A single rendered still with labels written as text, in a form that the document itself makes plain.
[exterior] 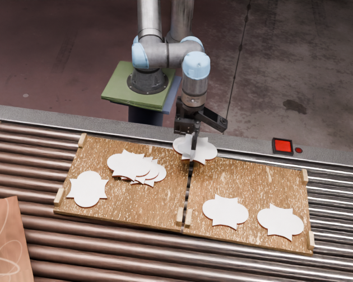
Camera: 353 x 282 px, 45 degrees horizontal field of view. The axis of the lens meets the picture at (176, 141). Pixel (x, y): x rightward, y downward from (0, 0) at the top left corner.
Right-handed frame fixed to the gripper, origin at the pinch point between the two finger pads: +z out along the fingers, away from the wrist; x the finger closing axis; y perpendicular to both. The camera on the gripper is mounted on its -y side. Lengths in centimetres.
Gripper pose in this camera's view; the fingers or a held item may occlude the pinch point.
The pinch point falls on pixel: (195, 147)
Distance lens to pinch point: 143.6
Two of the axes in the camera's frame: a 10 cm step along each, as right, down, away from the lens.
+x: -1.4, 6.8, -7.2
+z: -0.5, 7.2, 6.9
